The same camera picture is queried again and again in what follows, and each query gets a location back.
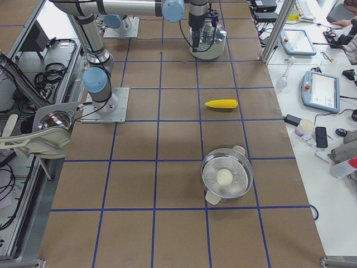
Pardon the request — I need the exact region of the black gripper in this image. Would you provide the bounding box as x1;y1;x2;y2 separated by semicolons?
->
189;12;206;52

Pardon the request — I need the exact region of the glass pot lid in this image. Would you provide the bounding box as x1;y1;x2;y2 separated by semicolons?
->
188;22;227;54

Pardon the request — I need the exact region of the yellow toy corn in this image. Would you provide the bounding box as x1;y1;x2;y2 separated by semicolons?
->
204;99;238;109

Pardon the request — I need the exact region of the white cooking pot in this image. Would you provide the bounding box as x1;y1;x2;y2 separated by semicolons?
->
188;23;227;60

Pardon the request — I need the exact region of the steel steamer pot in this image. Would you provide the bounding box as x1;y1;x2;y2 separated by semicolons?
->
201;145;254;205

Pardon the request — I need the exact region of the upper blue teach pendant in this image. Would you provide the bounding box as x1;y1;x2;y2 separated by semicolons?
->
279;29;316;56

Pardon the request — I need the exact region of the blue teach pendant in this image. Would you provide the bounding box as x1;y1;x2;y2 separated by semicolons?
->
279;29;316;56
301;71;340;113

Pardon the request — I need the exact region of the black power adapter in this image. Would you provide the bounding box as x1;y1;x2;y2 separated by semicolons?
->
283;114;302;127

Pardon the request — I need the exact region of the lower blue teach pendant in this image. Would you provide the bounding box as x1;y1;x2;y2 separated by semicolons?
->
301;71;340;113

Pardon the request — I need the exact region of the white purple cup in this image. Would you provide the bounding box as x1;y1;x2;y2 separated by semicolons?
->
295;119;314;137

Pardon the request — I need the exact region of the white steamed bun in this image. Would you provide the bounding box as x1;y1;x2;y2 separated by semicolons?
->
216;169;233;186

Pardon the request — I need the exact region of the black phone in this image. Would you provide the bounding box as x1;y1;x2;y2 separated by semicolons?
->
315;127;328;149

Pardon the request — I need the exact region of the steel bowl on chair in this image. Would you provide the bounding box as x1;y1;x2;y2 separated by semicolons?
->
37;111;72;131

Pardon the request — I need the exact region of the aluminium frame post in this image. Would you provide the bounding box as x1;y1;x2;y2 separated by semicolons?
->
261;0;295;64

